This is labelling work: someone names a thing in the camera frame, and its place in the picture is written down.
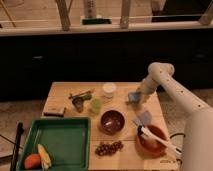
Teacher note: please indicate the brown wooden block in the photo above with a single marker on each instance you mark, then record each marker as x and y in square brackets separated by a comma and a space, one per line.
[54, 111]

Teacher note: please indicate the bunch of dark grapes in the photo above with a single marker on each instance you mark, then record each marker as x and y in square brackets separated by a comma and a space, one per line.
[108, 149]

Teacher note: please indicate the black pole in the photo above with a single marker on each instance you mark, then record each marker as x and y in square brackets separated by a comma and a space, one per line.
[19, 132]

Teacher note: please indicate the purple bowl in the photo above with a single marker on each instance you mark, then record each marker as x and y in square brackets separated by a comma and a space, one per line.
[112, 122]

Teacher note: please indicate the orange fruit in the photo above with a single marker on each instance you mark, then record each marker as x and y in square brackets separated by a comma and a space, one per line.
[32, 161]

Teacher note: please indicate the blue sponge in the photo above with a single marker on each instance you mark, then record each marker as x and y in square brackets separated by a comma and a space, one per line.
[134, 97]

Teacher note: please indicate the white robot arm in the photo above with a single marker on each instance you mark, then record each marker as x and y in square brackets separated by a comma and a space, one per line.
[197, 150]

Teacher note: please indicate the green white box on shelf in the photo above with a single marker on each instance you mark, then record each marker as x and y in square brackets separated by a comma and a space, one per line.
[95, 21]

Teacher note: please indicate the orange bowl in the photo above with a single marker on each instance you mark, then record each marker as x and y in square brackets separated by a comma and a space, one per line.
[149, 147]

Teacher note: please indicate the white spatula black brush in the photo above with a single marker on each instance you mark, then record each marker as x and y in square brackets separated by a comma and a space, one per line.
[145, 132]

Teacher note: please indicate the blue-grey cloth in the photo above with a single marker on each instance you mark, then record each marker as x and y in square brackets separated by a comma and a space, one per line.
[143, 118]

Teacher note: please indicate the green plastic tray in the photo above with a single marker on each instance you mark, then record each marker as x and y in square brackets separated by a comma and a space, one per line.
[66, 140]

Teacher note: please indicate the light green cup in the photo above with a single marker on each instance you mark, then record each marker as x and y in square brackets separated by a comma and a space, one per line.
[96, 106]

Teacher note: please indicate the dark metal cup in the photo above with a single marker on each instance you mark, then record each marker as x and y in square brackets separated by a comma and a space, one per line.
[78, 104]

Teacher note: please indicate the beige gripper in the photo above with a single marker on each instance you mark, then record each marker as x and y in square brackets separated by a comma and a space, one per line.
[144, 97]

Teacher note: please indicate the green vegetable toy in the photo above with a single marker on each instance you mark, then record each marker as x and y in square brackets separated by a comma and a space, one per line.
[87, 95]

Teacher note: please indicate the white round container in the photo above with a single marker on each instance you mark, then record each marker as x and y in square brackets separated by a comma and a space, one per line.
[109, 89]

